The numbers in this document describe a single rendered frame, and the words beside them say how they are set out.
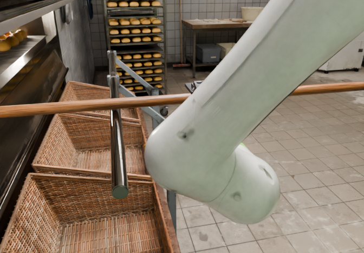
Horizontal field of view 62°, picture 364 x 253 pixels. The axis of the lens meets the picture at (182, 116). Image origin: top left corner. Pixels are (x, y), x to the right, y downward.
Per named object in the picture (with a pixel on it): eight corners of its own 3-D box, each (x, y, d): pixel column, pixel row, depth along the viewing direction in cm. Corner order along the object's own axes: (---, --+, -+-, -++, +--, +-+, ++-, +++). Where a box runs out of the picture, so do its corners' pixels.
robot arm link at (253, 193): (262, 248, 48) (308, 196, 45) (201, 222, 43) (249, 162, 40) (229, 194, 60) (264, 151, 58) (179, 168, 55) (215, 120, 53)
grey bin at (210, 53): (201, 63, 534) (202, 49, 524) (194, 56, 578) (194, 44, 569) (221, 62, 541) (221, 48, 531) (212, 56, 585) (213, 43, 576)
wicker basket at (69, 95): (62, 150, 182) (53, 108, 171) (72, 114, 232) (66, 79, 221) (142, 142, 191) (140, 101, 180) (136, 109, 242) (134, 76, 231)
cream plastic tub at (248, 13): (245, 21, 534) (246, 8, 526) (236, 18, 572) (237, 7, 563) (267, 20, 543) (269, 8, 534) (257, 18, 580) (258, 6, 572)
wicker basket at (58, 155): (41, 221, 127) (28, 165, 116) (62, 154, 178) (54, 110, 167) (156, 206, 136) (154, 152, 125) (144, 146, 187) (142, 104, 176)
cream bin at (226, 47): (225, 61, 542) (225, 47, 532) (215, 56, 586) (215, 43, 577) (243, 60, 550) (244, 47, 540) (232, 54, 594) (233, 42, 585)
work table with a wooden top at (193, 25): (192, 78, 525) (192, 24, 489) (181, 67, 597) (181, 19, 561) (305, 71, 569) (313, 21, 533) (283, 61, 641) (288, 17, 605)
